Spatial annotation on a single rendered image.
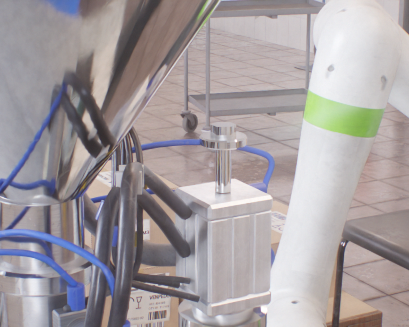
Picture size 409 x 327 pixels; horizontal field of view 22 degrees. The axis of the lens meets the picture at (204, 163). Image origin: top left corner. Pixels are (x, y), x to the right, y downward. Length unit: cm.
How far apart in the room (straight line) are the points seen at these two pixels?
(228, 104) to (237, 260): 608
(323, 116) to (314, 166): 8
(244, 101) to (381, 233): 382
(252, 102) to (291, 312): 526
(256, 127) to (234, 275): 638
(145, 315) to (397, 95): 188
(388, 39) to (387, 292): 286
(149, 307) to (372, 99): 201
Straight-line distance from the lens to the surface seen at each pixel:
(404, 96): 175
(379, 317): 379
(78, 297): 61
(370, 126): 158
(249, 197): 67
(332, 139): 157
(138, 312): 346
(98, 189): 338
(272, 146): 656
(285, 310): 158
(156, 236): 340
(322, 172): 159
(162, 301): 348
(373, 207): 542
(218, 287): 67
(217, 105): 671
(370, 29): 155
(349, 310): 377
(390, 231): 311
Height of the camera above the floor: 160
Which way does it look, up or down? 15 degrees down
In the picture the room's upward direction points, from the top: straight up
